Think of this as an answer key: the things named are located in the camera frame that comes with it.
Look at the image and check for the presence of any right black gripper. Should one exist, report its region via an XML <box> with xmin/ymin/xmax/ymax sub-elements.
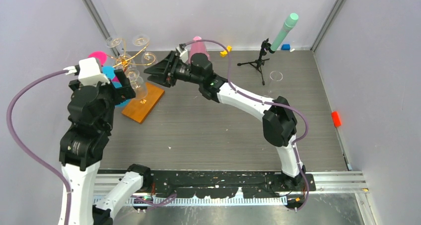
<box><xmin>145</xmin><ymin>51</ymin><xmax>203</xmax><ymax>88</ymax></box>

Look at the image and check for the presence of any tall clear wine glass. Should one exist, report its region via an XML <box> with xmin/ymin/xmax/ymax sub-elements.
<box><xmin>270</xmin><ymin>71</ymin><xmax>283</xmax><ymax>82</ymax></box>

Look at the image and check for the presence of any short ribbed clear glass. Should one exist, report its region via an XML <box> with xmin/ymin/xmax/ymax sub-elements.
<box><xmin>125</xmin><ymin>68</ymin><xmax>148</xmax><ymax>100</ymax></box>

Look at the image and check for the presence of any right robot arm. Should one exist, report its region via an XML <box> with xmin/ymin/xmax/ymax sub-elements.
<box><xmin>144</xmin><ymin>51</ymin><xmax>305</xmax><ymax>191</ymax></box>

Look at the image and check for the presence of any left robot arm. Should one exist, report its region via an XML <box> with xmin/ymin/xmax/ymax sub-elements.
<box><xmin>59</xmin><ymin>69</ymin><xmax>153</xmax><ymax>225</ymax></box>

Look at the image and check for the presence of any blue wine glass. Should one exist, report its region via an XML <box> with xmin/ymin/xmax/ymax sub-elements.
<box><xmin>102</xmin><ymin>66</ymin><xmax>130</xmax><ymax>107</ymax></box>

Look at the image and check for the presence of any clear wine glass back right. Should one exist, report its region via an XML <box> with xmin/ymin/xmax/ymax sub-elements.
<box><xmin>132</xmin><ymin>34</ymin><xmax>150</xmax><ymax>47</ymax></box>

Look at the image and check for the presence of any pink wine glass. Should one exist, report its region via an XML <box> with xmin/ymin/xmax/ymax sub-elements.
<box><xmin>88</xmin><ymin>51</ymin><xmax>108</xmax><ymax>66</ymax></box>

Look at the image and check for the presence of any clear wine glass back left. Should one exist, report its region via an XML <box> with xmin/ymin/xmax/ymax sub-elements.
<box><xmin>105</xmin><ymin>36</ymin><xmax>123</xmax><ymax>48</ymax></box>

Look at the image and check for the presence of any pink metronome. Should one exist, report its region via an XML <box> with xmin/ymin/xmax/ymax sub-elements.
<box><xmin>188</xmin><ymin>36</ymin><xmax>210</xmax><ymax>63</ymax></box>

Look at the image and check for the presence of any yellow block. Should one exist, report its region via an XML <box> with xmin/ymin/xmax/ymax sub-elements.
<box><xmin>219</xmin><ymin>45</ymin><xmax>232</xmax><ymax>58</ymax></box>

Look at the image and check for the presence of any black tripod stand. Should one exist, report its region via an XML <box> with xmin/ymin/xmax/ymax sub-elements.
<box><xmin>237</xmin><ymin>38</ymin><xmax>271</xmax><ymax>85</ymax></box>

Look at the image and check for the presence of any blue block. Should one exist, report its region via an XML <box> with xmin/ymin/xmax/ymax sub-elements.
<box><xmin>281</xmin><ymin>44</ymin><xmax>291</xmax><ymax>51</ymax></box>

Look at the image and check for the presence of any mint green microphone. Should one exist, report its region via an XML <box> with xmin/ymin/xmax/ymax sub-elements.
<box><xmin>269</xmin><ymin>13</ymin><xmax>299</xmax><ymax>53</ymax></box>

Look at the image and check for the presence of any red block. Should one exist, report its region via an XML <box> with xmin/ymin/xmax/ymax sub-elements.
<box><xmin>331</xmin><ymin>111</ymin><xmax>342</xmax><ymax>128</ymax></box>

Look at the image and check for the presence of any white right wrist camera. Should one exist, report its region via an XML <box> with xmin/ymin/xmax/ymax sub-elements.
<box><xmin>175</xmin><ymin>44</ymin><xmax>189</xmax><ymax>63</ymax></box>

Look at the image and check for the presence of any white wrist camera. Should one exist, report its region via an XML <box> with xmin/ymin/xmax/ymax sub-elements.
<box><xmin>78</xmin><ymin>57</ymin><xmax>110</xmax><ymax>86</ymax></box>
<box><xmin>175</xmin><ymin>44</ymin><xmax>189</xmax><ymax>63</ymax></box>

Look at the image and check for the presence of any gold wire glass rack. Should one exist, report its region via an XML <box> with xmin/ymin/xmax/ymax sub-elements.
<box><xmin>107</xmin><ymin>37</ymin><xmax>157</xmax><ymax>71</ymax></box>

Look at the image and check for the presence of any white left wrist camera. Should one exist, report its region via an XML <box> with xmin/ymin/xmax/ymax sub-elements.
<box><xmin>78</xmin><ymin>57</ymin><xmax>110</xmax><ymax>86</ymax></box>

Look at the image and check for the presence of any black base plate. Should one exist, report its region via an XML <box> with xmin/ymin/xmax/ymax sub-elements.
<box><xmin>97</xmin><ymin>169</ymin><xmax>316</xmax><ymax>200</ymax></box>

